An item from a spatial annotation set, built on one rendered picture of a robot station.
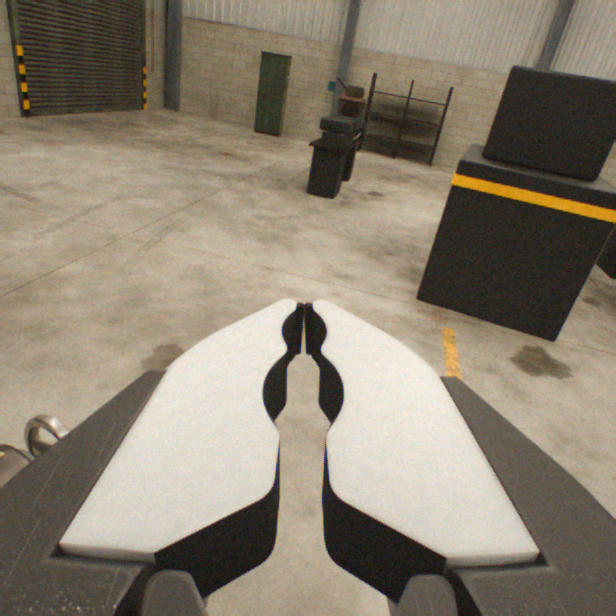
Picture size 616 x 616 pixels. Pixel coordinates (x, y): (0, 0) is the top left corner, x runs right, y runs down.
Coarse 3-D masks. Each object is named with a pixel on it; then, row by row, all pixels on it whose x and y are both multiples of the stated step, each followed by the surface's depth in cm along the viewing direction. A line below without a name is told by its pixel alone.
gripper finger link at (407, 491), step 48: (336, 336) 10; (384, 336) 10; (336, 384) 9; (384, 384) 9; (432, 384) 9; (336, 432) 8; (384, 432) 8; (432, 432) 8; (336, 480) 7; (384, 480) 7; (432, 480) 7; (480, 480) 7; (336, 528) 7; (384, 528) 6; (432, 528) 6; (480, 528) 6; (384, 576) 6
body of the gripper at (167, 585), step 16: (160, 576) 5; (176, 576) 5; (416, 576) 5; (432, 576) 5; (144, 592) 5; (160, 592) 5; (176, 592) 5; (192, 592) 5; (416, 592) 5; (432, 592) 5; (448, 592) 5; (144, 608) 5; (160, 608) 5; (176, 608) 5; (192, 608) 5; (400, 608) 5; (416, 608) 5; (432, 608) 5; (448, 608) 5
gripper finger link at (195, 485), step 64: (256, 320) 11; (192, 384) 9; (256, 384) 9; (128, 448) 7; (192, 448) 7; (256, 448) 7; (128, 512) 6; (192, 512) 6; (256, 512) 6; (192, 576) 6
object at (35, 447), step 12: (36, 420) 62; (48, 420) 62; (24, 432) 66; (36, 432) 66; (60, 432) 60; (36, 444) 66; (48, 444) 66; (0, 456) 56; (12, 456) 57; (24, 456) 57; (36, 456) 60; (0, 468) 55; (12, 468) 56; (0, 480) 54
